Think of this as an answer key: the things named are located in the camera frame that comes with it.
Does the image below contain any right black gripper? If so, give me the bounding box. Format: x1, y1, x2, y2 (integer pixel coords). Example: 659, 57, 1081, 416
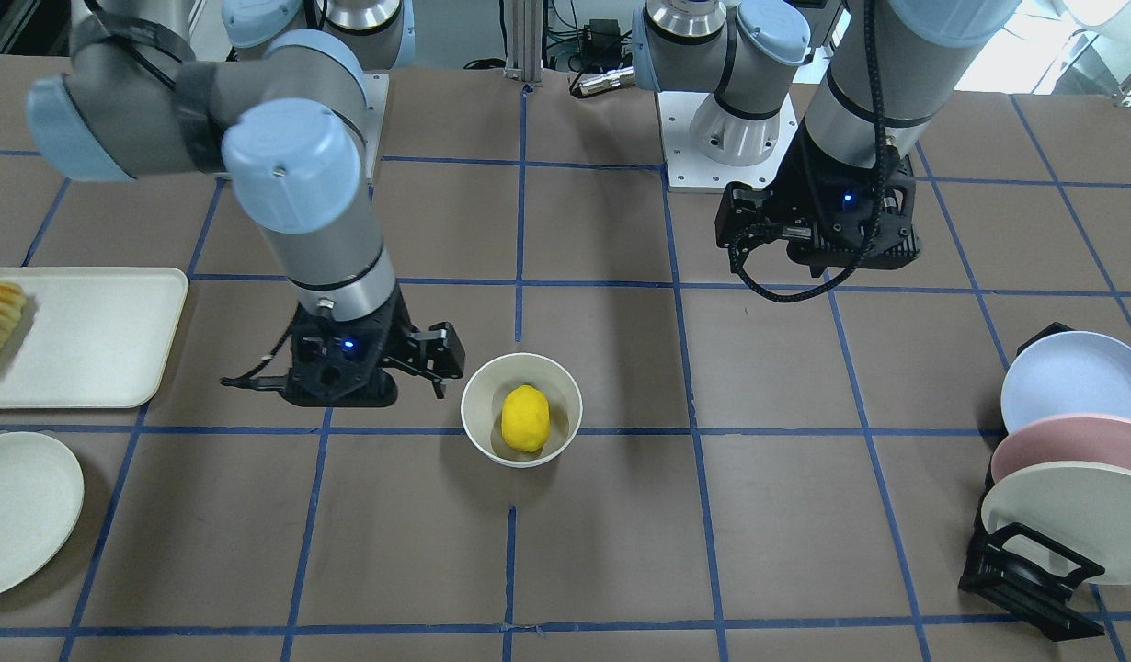
280, 286, 465, 409

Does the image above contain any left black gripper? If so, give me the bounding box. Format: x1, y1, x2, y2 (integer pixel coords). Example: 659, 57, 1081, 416
715, 138, 922, 275

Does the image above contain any white ceramic bowl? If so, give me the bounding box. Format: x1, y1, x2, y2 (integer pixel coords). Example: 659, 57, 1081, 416
460, 352, 584, 468

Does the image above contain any yellow lemon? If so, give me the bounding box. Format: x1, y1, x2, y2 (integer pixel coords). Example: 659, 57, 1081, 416
501, 384, 552, 453

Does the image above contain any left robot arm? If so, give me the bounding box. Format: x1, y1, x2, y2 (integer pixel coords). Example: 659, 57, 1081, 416
632, 1, 1018, 277

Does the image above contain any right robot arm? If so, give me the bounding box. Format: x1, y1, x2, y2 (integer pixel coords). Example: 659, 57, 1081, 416
25, 1, 465, 409

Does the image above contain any silver metal cylinder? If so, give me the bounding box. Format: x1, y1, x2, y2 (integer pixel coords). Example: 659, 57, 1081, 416
570, 66, 634, 98

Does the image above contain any cream rectangular tray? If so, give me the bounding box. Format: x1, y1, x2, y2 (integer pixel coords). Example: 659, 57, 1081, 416
0, 267, 189, 409

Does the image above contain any light blue plate in rack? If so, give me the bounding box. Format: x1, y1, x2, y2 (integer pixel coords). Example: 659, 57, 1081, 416
1000, 330, 1131, 432

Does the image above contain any cream round plate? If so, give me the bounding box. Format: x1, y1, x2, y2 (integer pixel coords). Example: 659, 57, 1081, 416
0, 431, 84, 595

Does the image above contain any pink plate in rack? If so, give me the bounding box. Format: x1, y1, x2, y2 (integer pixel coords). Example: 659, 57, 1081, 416
988, 412, 1131, 482

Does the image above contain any cream plate in rack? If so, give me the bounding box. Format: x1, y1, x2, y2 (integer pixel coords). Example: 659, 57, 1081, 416
979, 461, 1131, 586

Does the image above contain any aluminium frame post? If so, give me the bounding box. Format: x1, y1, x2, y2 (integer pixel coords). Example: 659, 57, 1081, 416
499, 1, 547, 87

